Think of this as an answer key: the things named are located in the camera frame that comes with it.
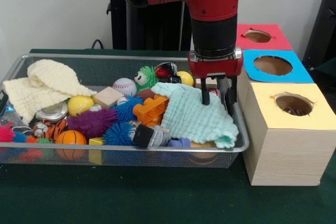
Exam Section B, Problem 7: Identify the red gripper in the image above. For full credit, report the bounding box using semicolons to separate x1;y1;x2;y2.
187;48;245;115

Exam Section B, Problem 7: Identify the mint green cloth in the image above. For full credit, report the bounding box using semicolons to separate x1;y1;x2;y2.
151;82;239;149

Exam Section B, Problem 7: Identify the multicolour cartoon print cloth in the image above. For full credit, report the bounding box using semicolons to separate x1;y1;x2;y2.
284;106;310;116

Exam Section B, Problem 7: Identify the wooden box with three holes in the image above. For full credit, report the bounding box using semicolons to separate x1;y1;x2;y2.
235;23;336;187

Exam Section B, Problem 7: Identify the shallow clear mesh bin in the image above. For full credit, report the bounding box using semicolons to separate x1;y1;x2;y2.
0;52;250;169

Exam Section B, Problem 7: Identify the small wooden cube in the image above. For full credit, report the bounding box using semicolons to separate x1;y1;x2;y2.
195;77;218;90

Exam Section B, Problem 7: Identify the yellow ball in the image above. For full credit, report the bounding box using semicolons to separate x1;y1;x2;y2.
177;71;194;87
68;95;96;118

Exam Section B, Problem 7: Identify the orange plastic toy brick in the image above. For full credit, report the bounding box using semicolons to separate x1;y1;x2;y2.
132;95;169;127

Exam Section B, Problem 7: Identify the green spiky ball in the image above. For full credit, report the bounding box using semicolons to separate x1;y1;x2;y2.
133;66;160;91

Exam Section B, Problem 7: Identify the white toy baseball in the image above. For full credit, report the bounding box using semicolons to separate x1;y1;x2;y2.
112;78;137;98

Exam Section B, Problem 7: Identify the black chair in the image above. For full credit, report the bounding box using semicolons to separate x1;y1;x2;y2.
304;0;336;72

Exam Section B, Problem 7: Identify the orange toy basketball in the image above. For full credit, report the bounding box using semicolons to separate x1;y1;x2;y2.
55;130;88;161

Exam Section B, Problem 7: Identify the cream yellow cloth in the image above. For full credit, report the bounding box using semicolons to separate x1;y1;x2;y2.
3;59;97;122

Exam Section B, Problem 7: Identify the pink spiky ball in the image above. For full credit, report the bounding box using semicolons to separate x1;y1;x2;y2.
0;123;17;143

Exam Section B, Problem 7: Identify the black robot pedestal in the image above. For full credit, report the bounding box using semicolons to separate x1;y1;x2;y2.
107;0;193;51

